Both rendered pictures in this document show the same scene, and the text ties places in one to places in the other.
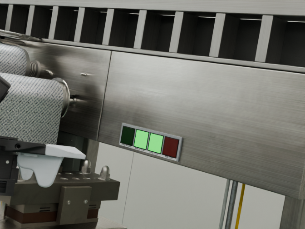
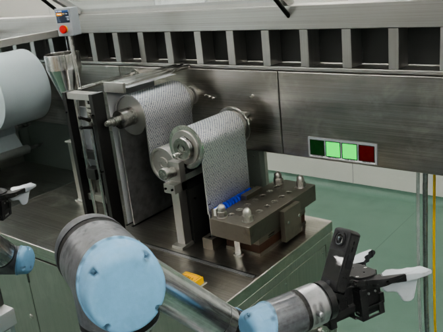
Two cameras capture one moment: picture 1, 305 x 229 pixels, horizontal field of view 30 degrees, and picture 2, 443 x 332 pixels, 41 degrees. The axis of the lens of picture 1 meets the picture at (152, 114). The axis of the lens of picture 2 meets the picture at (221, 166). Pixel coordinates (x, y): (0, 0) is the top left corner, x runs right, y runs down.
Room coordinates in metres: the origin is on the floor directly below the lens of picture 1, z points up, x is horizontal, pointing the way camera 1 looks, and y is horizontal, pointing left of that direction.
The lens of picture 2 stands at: (-0.15, 0.49, 1.80)
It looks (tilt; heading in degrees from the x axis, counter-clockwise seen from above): 19 degrees down; 357
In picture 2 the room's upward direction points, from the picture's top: 6 degrees counter-clockwise
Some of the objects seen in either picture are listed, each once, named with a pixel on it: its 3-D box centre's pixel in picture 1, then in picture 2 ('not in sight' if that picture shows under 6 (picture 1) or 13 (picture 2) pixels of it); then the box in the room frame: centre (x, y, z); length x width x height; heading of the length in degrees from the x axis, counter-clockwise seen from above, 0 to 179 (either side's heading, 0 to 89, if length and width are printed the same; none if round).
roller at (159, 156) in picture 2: not in sight; (186, 153); (1.89, 0.50, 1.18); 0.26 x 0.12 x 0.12; 137
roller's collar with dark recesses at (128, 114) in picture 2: not in sight; (124, 117); (1.88, 0.70, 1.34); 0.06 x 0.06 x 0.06; 47
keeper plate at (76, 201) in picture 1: (74, 205); (291, 221); (1.66, 0.18, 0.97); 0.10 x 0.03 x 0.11; 137
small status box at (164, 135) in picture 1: (149, 141); (341, 150); (1.69, 0.00, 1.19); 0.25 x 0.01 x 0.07; 47
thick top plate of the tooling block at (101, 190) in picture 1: (53, 186); (265, 208); (1.72, 0.26, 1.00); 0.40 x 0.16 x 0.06; 137
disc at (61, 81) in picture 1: (55, 99); (233, 126); (1.91, 0.33, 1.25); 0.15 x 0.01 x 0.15; 47
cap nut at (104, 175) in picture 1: (105, 172); (300, 180); (1.80, 0.12, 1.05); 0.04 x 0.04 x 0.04
